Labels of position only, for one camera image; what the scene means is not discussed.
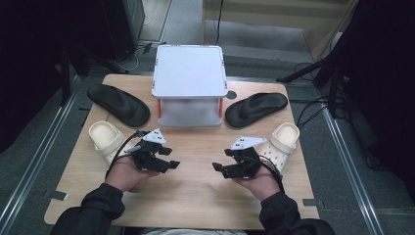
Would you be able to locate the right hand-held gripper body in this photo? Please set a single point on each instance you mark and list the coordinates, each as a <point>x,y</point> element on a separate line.
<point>248,161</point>

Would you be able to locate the black metal stand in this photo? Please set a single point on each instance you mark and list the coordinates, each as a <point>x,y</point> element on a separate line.
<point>65,78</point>
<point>303,70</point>

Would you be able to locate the dark cabinet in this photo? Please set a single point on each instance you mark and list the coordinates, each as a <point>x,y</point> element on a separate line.
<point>132,23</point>

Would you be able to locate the person's right hand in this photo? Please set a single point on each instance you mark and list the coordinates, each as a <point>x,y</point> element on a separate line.
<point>261,186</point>

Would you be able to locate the person's left hand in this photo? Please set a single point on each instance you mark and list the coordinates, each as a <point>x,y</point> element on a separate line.
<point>124,176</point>

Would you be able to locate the black flip-flop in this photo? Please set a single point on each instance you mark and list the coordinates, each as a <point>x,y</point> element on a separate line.
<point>120,104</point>
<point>254,109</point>

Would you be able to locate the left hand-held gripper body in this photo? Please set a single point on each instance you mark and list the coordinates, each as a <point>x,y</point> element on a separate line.
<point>147,153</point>

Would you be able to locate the black curtain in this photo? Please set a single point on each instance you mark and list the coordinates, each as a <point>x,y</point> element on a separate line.
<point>26,65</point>
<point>385,81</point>

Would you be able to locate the round black table grommet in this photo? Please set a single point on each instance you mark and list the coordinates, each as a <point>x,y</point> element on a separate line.
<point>231,95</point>

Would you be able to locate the cream clog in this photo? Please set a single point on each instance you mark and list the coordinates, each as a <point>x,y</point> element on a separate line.
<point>284,140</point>
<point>102,135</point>

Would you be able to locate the metal floor rail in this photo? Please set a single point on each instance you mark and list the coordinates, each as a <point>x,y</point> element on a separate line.
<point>347,163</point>
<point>33,163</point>

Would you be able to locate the black power adapter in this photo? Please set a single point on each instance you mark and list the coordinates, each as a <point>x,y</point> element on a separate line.
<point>147,47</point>

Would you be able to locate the white two-tier shoe rack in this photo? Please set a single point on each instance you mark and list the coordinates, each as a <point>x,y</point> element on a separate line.
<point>189,71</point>

